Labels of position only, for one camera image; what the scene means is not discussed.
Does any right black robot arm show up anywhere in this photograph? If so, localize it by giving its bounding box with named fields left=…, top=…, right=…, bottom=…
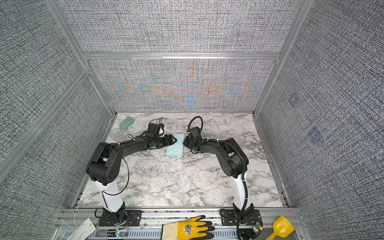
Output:
left=183, top=127, right=252, bottom=224

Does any yellow plastic scoop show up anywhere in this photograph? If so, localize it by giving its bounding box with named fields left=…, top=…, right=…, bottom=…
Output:
left=265, top=216, right=295, bottom=240

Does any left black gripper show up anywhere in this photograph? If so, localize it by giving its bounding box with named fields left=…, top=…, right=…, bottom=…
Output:
left=153, top=134, right=178, bottom=149

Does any white paper tag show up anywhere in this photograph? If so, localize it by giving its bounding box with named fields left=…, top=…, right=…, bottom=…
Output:
left=67, top=218, right=96, bottom=240

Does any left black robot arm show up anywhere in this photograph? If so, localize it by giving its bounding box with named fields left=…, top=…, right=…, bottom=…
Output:
left=86, top=123, right=178, bottom=223

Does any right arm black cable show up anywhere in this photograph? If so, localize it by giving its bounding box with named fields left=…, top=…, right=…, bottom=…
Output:
left=187, top=116, right=204, bottom=133

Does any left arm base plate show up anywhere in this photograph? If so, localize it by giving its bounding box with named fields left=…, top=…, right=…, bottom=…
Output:
left=99, top=209, right=142, bottom=227

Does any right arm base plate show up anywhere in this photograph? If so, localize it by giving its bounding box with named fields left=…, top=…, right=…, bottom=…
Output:
left=219, top=207, right=263, bottom=230

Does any teal sponge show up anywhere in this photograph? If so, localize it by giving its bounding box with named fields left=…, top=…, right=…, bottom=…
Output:
left=119, top=116, right=135, bottom=131

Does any light blue paper box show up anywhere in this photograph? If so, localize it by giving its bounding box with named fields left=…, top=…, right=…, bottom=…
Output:
left=167, top=134, right=185, bottom=157

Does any yellow black work glove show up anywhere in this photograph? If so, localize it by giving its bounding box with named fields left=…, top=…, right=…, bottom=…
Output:
left=161, top=215, right=215, bottom=240

